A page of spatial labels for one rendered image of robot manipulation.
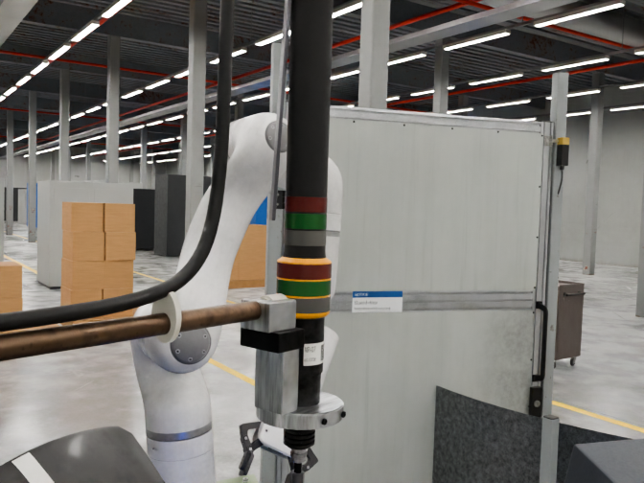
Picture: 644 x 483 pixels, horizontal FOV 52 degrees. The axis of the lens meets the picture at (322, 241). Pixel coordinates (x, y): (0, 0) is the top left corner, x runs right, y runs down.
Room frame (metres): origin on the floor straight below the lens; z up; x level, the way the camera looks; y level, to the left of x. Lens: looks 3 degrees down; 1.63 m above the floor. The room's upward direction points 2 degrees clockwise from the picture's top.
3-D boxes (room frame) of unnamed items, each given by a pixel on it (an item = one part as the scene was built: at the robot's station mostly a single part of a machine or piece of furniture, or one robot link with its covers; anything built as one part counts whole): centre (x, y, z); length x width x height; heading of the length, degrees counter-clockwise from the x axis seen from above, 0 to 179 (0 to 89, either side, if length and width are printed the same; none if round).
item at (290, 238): (0.52, 0.01, 1.60); 0.03 x 0.03 x 0.01
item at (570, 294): (7.14, -2.48, 0.45); 0.68 x 0.47 x 0.90; 37
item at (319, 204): (0.52, 0.01, 1.63); 0.03 x 0.03 x 0.01
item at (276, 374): (0.51, 0.02, 1.51); 0.09 x 0.07 x 0.10; 142
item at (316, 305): (0.52, 0.01, 1.55); 0.04 x 0.04 x 0.01
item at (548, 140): (2.64, -0.92, 1.82); 0.09 x 0.04 x 0.23; 107
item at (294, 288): (0.52, 0.01, 1.57); 0.04 x 0.04 x 0.01
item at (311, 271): (0.52, 0.01, 1.58); 0.04 x 0.04 x 0.01
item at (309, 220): (0.52, 0.01, 1.62); 0.03 x 0.03 x 0.01
